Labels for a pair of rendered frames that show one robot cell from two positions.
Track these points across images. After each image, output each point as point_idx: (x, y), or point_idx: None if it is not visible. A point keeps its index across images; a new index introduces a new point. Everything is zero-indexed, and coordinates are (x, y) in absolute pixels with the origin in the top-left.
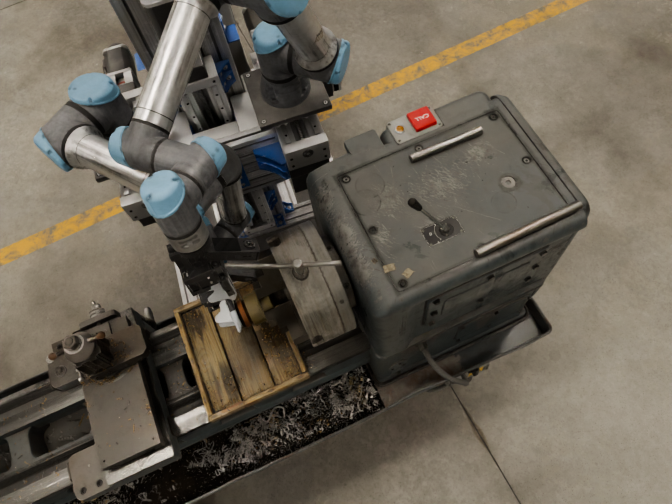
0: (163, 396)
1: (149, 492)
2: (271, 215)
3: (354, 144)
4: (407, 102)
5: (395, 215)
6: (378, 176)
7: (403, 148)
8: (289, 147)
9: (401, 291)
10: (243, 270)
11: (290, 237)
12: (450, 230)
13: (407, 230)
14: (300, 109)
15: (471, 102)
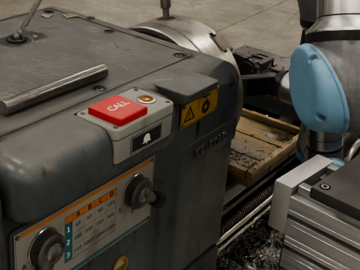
0: (253, 103)
1: None
2: None
3: (200, 80)
4: None
5: (89, 41)
6: (137, 61)
7: (123, 85)
8: (321, 160)
9: (47, 8)
10: (244, 77)
11: (203, 41)
12: (9, 37)
13: (66, 35)
14: (351, 170)
15: (37, 147)
